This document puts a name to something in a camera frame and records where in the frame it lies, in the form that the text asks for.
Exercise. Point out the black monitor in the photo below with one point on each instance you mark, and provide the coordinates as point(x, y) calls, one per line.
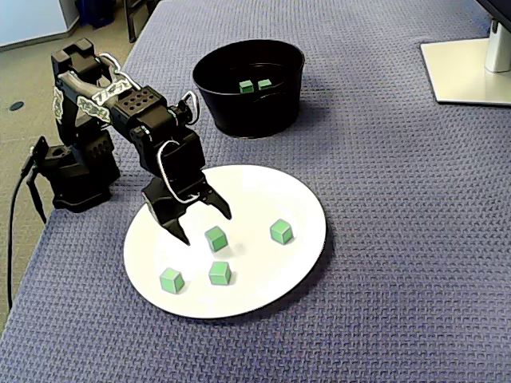
point(504, 8)

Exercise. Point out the green cube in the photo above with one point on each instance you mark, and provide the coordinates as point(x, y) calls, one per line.
point(264, 84)
point(282, 232)
point(220, 274)
point(216, 239)
point(245, 87)
point(172, 281)

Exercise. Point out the dark chair legs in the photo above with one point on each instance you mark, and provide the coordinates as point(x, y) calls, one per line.
point(131, 20)

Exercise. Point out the white monitor stand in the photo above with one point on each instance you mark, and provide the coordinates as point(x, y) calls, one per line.
point(459, 72)

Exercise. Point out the white round plate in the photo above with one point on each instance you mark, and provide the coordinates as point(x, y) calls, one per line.
point(263, 271)

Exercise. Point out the blue bin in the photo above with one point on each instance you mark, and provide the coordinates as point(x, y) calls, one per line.
point(96, 12)

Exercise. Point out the black round container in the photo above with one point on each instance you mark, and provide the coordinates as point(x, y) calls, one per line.
point(255, 115)

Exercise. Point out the white board panel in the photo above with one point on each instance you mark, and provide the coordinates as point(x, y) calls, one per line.
point(28, 20)

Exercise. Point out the black robot arm with stickers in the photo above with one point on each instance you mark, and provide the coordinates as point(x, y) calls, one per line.
point(80, 175)

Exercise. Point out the dark round floor cover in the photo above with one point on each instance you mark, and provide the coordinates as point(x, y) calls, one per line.
point(16, 106)

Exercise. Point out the blue woven table cloth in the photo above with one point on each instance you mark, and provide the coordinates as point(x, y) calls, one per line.
point(399, 239)

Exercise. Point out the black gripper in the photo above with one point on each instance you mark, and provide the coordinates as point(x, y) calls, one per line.
point(171, 207)

